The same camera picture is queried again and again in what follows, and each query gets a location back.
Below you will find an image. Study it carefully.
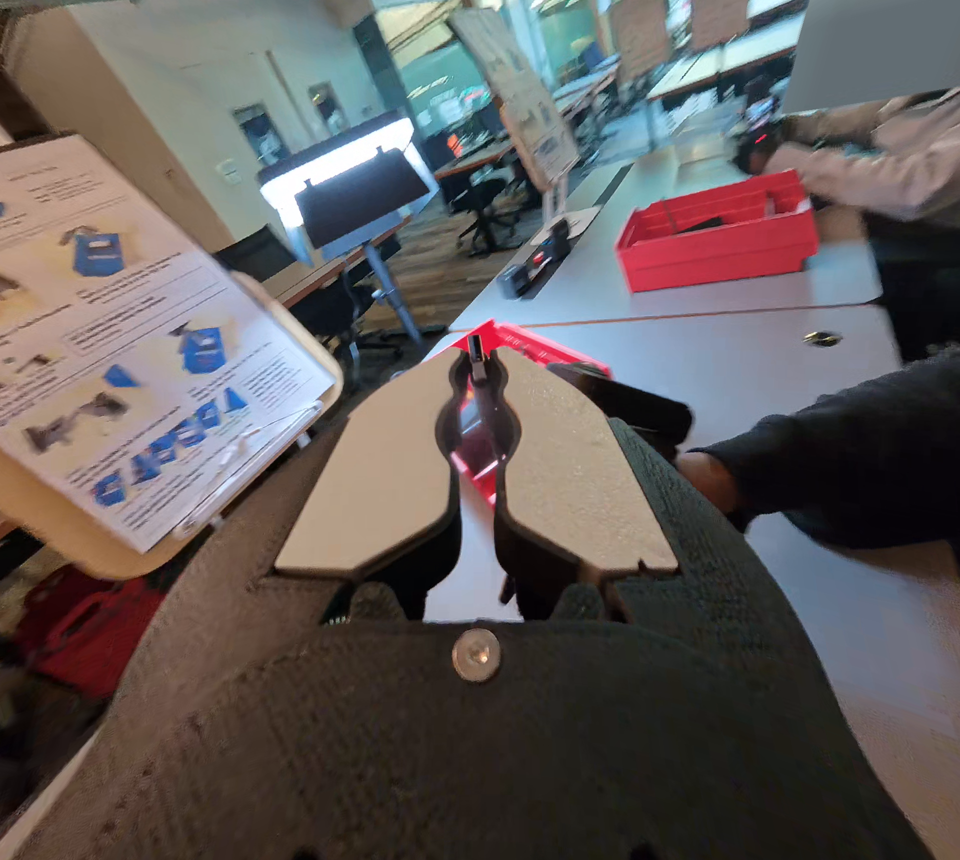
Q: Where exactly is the printed poster board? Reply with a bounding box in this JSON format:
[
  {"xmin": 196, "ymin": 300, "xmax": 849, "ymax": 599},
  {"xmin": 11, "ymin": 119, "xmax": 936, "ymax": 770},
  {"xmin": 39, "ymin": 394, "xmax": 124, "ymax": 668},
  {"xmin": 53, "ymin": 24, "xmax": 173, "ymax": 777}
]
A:
[{"xmin": 450, "ymin": 8, "xmax": 582, "ymax": 190}]

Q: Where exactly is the red divided tray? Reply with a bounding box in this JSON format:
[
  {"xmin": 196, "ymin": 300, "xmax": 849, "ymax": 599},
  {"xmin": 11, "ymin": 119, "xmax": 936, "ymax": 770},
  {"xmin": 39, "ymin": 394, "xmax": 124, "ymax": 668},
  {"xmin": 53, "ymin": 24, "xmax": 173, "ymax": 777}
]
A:
[{"xmin": 615, "ymin": 168, "xmax": 820, "ymax": 295}]

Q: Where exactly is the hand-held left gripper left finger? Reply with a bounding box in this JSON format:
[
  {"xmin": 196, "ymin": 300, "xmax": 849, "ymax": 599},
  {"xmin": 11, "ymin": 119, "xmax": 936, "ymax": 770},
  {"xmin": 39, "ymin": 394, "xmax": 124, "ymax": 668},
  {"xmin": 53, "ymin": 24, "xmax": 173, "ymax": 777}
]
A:
[{"xmin": 273, "ymin": 348, "xmax": 464, "ymax": 620}]

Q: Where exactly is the black office chair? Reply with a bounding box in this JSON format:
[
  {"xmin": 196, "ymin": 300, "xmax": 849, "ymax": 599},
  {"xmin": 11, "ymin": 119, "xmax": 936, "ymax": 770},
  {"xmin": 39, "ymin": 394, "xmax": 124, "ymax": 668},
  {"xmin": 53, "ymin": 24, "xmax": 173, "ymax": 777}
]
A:
[{"xmin": 453, "ymin": 177, "xmax": 526, "ymax": 258}]

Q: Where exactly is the white light panel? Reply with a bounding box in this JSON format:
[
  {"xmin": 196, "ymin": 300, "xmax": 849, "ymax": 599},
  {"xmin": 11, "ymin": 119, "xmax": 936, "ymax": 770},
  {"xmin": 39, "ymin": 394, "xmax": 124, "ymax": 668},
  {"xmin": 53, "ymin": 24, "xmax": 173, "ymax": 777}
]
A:
[{"xmin": 258, "ymin": 110, "xmax": 418, "ymax": 205}]

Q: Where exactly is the person's right hand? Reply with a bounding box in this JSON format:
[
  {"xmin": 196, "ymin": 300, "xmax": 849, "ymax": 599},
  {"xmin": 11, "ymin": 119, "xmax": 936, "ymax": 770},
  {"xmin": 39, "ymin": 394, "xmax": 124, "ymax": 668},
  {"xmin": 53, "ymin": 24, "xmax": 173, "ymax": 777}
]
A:
[{"xmin": 673, "ymin": 451, "xmax": 753, "ymax": 535}]

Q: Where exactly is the instruction board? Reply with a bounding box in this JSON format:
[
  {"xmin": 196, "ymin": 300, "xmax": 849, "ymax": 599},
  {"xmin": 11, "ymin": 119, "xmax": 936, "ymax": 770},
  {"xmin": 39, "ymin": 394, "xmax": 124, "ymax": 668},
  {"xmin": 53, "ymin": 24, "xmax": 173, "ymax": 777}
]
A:
[{"xmin": 0, "ymin": 132, "xmax": 345, "ymax": 582}]

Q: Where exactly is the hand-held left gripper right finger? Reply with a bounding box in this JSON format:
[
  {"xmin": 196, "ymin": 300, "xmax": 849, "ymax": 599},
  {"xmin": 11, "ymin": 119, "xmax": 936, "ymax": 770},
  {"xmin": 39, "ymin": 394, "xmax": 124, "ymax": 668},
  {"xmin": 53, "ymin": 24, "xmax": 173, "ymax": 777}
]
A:
[{"xmin": 489, "ymin": 347, "xmax": 681, "ymax": 617}]

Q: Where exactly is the black desk device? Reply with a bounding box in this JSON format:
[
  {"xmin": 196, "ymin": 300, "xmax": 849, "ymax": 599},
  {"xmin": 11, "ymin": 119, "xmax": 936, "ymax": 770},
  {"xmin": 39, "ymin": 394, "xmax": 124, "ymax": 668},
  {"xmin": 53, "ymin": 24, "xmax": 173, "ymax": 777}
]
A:
[{"xmin": 498, "ymin": 218, "xmax": 571, "ymax": 300}]

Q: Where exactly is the person's right forearm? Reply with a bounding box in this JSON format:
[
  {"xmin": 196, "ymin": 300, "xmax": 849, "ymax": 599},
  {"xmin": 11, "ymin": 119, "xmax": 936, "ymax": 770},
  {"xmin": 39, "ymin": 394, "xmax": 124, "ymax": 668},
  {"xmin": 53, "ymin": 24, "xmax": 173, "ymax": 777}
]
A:
[{"xmin": 693, "ymin": 344, "xmax": 960, "ymax": 552}]

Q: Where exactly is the red bag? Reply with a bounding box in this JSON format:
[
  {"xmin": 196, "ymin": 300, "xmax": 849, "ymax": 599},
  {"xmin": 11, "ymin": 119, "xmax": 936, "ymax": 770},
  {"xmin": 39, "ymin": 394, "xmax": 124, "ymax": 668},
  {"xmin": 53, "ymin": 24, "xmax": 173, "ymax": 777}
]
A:
[{"xmin": 15, "ymin": 563, "xmax": 170, "ymax": 700}]

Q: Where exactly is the red plastic bin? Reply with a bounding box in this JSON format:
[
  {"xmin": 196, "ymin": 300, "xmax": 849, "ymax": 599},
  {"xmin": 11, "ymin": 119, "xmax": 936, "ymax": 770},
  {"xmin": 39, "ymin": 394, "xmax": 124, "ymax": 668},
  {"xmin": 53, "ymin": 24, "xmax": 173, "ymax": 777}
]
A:
[{"xmin": 438, "ymin": 318, "xmax": 614, "ymax": 510}]

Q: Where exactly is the black flag panel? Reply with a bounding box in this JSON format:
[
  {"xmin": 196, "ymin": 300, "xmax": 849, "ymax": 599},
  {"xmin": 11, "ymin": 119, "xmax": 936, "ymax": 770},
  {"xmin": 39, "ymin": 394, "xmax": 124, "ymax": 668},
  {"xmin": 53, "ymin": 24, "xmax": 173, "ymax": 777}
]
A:
[{"xmin": 294, "ymin": 147, "xmax": 430, "ymax": 251}]

